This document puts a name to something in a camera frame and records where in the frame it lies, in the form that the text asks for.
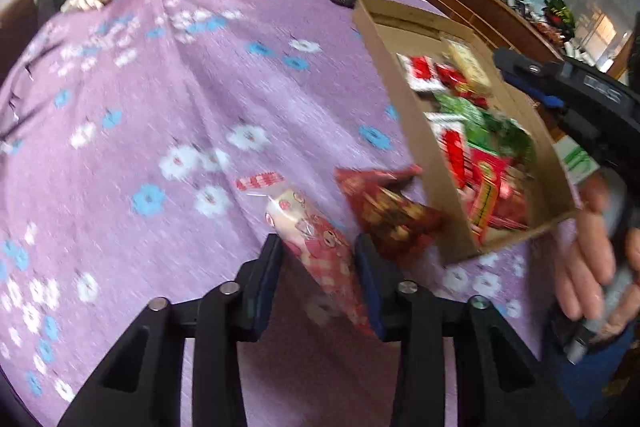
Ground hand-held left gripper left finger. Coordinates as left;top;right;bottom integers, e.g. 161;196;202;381
57;233;286;427

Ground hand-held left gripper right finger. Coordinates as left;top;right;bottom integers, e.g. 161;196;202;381
353;233;582;427

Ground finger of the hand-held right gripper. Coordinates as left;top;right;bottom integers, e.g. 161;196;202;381
491;48;557;84
520;79;564;110

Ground pink cartoon snack packet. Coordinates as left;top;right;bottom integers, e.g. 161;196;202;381
235;171;376;338

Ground pile of snack packets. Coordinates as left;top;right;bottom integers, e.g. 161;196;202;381
397;37;538;248

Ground red gold snack packet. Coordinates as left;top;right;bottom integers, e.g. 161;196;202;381
335;166;448;265

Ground cardboard box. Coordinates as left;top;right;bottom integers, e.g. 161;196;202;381
351;0;581;267

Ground person's right hand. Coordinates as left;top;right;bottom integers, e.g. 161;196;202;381
554;172;621;323

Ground green white box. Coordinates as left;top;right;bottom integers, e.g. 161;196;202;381
555;134;601;185

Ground purple floral tablecloth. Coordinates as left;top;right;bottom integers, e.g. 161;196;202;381
0;0;581;427

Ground person's blue clothing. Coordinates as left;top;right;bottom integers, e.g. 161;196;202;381
542;322;640;427

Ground dark framed eyeglasses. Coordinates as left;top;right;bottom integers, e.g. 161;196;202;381
0;42;56;142

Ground brown chair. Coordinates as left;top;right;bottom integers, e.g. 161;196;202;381
0;0;38;42

